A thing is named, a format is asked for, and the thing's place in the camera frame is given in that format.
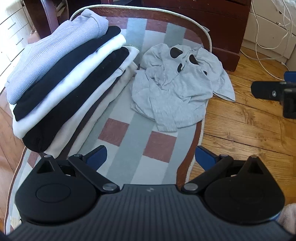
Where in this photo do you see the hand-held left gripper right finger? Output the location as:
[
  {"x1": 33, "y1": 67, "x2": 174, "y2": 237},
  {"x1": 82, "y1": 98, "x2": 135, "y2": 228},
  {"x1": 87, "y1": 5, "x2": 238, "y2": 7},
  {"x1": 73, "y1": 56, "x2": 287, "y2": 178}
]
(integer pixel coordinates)
[{"x1": 180, "y1": 146, "x2": 266, "y2": 194}]

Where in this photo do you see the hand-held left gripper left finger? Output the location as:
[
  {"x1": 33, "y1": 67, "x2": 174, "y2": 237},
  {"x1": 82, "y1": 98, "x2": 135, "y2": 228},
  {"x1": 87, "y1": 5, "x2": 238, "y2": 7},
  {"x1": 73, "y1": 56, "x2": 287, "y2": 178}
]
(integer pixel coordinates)
[{"x1": 35, "y1": 146, "x2": 120, "y2": 193}]

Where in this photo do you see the grey printed t-shirt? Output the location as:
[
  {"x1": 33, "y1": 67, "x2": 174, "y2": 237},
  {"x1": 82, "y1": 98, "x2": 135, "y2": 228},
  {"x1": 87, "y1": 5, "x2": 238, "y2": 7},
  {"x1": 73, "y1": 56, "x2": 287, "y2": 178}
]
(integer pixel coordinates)
[{"x1": 130, "y1": 44, "x2": 236, "y2": 132}]

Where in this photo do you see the cream waffle garment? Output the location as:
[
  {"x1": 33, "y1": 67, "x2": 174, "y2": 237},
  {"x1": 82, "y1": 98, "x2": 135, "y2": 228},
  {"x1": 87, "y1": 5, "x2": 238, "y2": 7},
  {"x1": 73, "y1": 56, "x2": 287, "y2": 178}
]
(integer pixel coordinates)
[{"x1": 43, "y1": 46, "x2": 140, "y2": 159}]

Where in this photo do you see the checked rug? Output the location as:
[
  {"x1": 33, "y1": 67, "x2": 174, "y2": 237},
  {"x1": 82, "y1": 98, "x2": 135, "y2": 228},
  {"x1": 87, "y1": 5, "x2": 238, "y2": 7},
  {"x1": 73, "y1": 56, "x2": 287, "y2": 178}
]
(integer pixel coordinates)
[{"x1": 3, "y1": 6, "x2": 213, "y2": 235}]

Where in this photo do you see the black folded garment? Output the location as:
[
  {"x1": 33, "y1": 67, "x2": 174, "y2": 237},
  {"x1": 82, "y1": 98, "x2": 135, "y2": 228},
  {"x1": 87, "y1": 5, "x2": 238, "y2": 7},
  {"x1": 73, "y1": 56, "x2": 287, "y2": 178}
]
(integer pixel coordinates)
[
  {"x1": 22, "y1": 47, "x2": 130, "y2": 153},
  {"x1": 13, "y1": 25, "x2": 122, "y2": 121}
]

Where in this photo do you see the white side cabinet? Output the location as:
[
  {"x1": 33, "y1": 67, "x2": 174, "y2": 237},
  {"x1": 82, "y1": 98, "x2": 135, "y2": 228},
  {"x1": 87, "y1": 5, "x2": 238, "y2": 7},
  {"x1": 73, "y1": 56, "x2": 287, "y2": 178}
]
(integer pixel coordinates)
[{"x1": 242, "y1": 0, "x2": 296, "y2": 64}]

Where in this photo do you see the white fleece garment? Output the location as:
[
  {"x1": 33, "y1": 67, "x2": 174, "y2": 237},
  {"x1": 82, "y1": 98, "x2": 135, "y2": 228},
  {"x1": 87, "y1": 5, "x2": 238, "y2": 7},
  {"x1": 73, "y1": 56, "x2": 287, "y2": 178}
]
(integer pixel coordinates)
[{"x1": 12, "y1": 34, "x2": 127, "y2": 138}]

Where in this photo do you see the dark wooden dresser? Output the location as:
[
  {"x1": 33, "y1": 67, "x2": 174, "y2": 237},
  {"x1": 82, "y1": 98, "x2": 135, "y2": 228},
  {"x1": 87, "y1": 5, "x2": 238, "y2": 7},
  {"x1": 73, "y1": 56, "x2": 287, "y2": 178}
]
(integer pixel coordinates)
[{"x1": 141, "y1": 0, "x2": 252, "y2": 72}]

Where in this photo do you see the pale pink cloth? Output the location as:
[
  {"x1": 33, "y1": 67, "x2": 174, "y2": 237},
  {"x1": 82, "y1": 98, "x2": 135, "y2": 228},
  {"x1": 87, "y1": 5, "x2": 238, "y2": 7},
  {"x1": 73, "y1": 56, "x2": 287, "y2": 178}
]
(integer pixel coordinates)
[{"x1": 277, "y1": 203, "x2": 296, "y2": 235}]

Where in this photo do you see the grey waffle knit sweater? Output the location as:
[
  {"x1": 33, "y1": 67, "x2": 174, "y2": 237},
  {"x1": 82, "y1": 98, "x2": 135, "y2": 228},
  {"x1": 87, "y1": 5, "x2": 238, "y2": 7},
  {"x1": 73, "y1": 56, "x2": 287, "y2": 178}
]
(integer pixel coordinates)
[{"x1": 5, "y1": 9, "x2": 110, "y2": 105}]

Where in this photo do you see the dark wooden shelf unit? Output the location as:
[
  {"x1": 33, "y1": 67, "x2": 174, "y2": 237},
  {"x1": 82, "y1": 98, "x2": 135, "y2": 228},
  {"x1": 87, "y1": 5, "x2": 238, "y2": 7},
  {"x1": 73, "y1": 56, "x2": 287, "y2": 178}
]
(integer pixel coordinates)
[{"x1": 23, "y1": 0, "x2": 78, "y2": 45}]

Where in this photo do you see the white drawer cabinet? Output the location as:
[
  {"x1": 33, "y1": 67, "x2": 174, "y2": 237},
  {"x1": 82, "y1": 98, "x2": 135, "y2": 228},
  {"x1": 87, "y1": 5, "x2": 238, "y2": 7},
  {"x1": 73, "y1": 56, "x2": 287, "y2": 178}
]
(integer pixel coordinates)
[{"x1": 0, "y1": 0, "x2": 34, "y2": 88}]

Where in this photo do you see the white cable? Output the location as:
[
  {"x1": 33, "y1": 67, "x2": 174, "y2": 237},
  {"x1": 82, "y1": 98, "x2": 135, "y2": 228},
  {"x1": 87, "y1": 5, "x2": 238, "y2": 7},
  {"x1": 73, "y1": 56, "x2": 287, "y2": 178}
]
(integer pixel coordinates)
[{"x1": 240, "y1": 0, "x2": 296, "y2": 80}]

